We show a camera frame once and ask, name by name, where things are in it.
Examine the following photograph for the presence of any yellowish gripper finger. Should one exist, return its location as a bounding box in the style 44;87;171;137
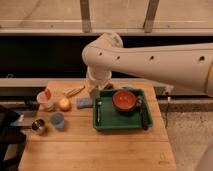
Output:
89;86;100;99

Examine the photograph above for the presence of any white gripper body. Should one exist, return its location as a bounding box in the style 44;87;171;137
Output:
86;67;112;90

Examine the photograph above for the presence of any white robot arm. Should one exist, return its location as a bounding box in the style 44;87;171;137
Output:
82;32;213;97

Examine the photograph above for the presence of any blue plastic cup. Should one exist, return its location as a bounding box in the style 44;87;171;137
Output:
50;112;64;129

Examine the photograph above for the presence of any clear plastic cup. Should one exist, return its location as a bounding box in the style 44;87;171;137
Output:
36;89;54;111

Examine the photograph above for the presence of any small metal cup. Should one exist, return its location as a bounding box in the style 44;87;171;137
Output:
31;119;46;135

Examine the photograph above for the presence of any metal fork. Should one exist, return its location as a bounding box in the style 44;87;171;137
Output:
97;101;102;124

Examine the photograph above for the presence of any brown pinecone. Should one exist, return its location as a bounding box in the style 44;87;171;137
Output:
104;83;114;89

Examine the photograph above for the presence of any blue sponge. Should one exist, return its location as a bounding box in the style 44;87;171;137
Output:
76;98;93;109

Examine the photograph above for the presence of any green plastic tray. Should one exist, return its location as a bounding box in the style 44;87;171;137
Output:
93;89;153;131

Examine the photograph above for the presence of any red bowl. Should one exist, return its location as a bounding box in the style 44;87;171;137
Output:
112;90;137;112

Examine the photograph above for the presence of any yellow apple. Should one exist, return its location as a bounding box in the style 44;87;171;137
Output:
58;98;71;112

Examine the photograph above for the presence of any black chair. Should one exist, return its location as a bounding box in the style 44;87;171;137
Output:
0;105;26;171

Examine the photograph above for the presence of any black handled utensil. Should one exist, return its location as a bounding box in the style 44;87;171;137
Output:
140;100;148;130

